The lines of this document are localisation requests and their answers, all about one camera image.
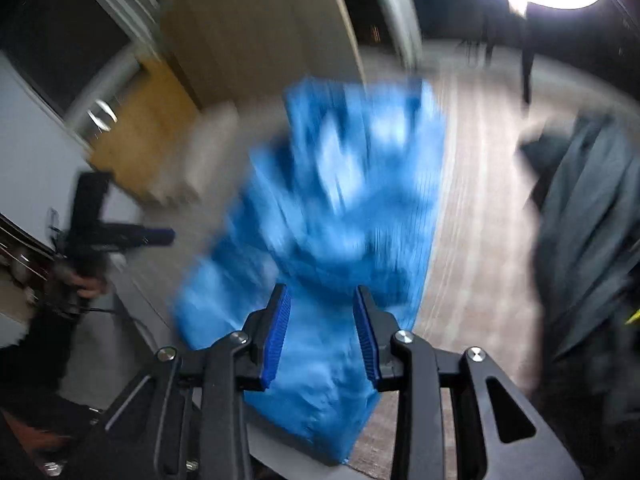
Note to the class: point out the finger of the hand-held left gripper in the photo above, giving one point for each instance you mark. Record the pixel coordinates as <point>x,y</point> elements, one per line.
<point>157,236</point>

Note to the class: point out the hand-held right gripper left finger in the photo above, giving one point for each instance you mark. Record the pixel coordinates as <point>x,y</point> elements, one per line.
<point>280,340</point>

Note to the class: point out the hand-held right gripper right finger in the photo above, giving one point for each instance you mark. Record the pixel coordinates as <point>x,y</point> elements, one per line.
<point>365,340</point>

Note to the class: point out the blue garment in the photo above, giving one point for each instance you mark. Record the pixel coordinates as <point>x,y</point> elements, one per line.
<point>340,210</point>

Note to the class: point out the person's left forearm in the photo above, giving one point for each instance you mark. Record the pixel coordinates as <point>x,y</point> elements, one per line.
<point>35,350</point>

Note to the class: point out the person's left hand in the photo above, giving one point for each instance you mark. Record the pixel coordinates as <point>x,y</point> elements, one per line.
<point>92,287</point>

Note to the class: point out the folded beige garment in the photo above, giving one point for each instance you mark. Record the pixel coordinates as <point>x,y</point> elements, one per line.
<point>200,160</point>

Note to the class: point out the pine wood board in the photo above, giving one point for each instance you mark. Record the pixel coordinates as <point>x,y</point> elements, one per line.
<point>145,125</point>

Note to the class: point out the plaid woven mat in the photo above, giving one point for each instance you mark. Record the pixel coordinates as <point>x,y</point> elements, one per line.
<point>480,210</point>

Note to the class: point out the large light wood panel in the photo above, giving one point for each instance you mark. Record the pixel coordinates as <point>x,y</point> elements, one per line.
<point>260,25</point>

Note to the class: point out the dark grey jacket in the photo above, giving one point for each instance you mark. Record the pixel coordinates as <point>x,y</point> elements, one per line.
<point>590,220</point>

